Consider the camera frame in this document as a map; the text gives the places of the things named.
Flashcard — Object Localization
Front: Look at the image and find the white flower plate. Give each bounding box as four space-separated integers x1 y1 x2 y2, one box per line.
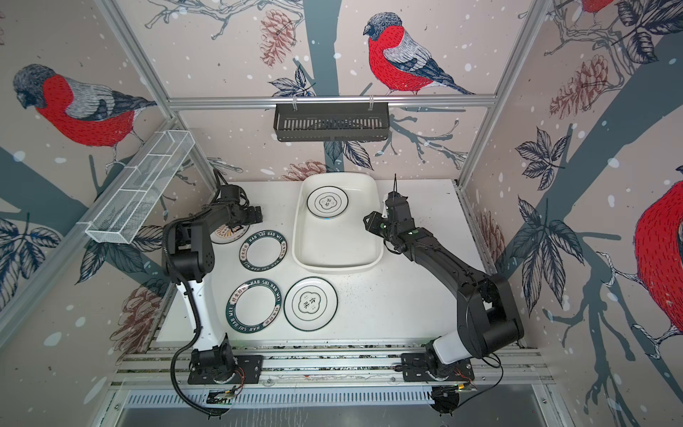
284 277 339 332
307 186 349 219

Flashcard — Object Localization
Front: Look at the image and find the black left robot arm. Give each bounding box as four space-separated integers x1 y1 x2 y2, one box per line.
162 184 263 375

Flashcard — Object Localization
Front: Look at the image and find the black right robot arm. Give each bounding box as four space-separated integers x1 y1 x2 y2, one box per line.
363 190 525 368

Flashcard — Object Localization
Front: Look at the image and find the white plastic bin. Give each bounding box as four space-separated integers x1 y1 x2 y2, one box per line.
292 173 384 274

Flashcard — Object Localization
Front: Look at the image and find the orange sunburst plate left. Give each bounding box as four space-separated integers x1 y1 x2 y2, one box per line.
210 225 250 245

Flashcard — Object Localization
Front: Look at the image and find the green rim plate upper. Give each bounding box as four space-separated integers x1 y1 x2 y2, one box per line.
238 230 288 272

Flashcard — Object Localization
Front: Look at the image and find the green rim plate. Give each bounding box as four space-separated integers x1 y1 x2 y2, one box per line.
238 230 288 272
225 278 283 334

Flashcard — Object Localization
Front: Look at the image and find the green rim plate lower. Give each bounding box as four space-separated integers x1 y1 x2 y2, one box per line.
225 278 283 334

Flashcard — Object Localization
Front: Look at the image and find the black hanging wire basket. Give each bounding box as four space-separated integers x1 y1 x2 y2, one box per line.
273 102 391 142

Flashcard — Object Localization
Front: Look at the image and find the white mesh wall shelf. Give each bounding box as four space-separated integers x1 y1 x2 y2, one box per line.
85 130 195 244

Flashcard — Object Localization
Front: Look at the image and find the horizontal aluminium frame bar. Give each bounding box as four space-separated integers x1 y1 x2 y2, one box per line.
166 94 498 111

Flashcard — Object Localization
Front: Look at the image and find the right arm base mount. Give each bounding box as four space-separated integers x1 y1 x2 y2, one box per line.
392 352 474 383

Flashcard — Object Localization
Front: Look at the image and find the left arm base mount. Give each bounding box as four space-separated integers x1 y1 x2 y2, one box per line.
188 352 263 385

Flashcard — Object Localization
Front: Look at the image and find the black cable right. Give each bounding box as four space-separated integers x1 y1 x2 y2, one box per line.
452 351 505 407

